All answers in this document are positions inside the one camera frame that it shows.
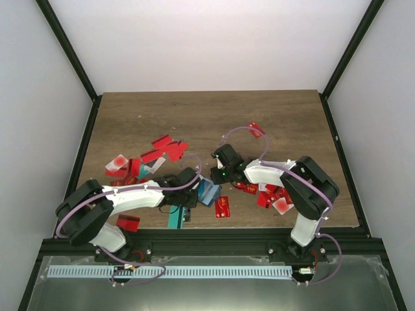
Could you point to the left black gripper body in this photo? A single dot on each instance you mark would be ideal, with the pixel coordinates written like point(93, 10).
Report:
point(186, 201)

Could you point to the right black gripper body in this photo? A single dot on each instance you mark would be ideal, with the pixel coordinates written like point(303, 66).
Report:
point(222, 179)

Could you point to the teal card black stripe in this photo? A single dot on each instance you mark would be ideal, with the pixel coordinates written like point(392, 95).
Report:
point(176, 217)

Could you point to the navy blue card holder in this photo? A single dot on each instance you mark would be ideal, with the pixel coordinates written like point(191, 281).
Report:
point(208, 192)

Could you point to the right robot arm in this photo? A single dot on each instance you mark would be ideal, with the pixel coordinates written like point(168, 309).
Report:
point(310, 190)

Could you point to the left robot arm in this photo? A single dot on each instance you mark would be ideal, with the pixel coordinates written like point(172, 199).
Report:
point(83, 215)

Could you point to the red VIP card right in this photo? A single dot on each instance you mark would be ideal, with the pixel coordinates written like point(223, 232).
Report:
point(247, 188)

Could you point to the red vip card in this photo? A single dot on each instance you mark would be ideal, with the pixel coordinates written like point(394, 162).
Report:
point(247, 188)
point(222, 207)

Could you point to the red VIP card centre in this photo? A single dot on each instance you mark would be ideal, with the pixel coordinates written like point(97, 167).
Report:
point(222, 207)

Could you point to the white card red print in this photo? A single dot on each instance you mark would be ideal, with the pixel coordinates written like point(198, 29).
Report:
point(154, 165)

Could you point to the white red dot card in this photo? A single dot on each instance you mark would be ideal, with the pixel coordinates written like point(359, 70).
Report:
point(283, 205)
point(117, 163)

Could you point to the red striped card top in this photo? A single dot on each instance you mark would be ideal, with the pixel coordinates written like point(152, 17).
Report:
point(161, 141)

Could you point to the red card front left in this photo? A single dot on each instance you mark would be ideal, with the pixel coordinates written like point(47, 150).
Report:
point(128, 223)

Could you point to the white red dot card left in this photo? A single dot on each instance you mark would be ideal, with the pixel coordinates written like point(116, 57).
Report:
point(117, 163)

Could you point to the white slotted cable duct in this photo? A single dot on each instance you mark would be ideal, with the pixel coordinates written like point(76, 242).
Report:
point(172, 272)

